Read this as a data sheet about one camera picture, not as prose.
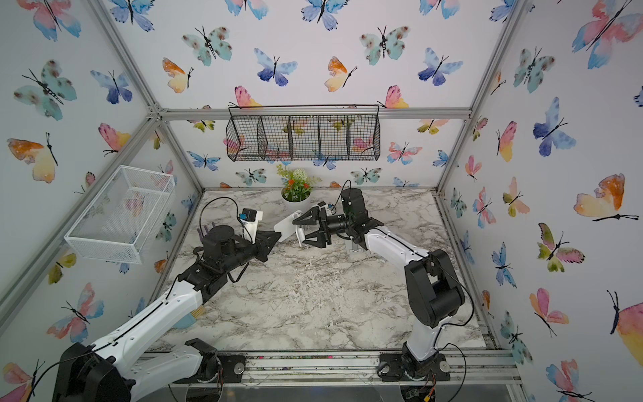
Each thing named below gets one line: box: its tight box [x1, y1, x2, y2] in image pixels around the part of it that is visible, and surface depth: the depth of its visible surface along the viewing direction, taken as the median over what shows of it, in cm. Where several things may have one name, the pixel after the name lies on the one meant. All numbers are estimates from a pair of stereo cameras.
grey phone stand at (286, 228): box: [273, 210, 306, 248], surface depth 77 cm
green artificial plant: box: [275, 164, 323, 202], surface depth 106 cm
